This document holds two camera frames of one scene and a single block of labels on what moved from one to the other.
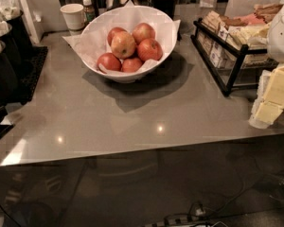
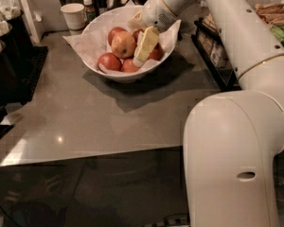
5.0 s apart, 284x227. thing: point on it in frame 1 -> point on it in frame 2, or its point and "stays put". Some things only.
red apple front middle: x=131 y=64 stays put
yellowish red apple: x=123 y=44 stays put
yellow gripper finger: x=275 y=89 -> x=157 y=15
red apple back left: x=113 y=30 stays put
